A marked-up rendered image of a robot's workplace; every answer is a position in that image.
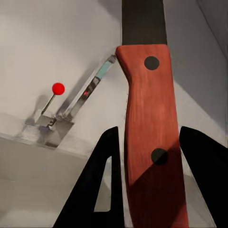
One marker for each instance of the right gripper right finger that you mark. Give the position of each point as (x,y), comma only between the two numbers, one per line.
(208,161)

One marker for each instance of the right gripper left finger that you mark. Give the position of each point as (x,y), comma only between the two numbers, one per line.
(78,211)

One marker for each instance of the drop in sink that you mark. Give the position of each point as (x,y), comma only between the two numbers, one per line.
(36,180)

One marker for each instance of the parer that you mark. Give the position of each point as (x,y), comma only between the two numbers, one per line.
(152,153)

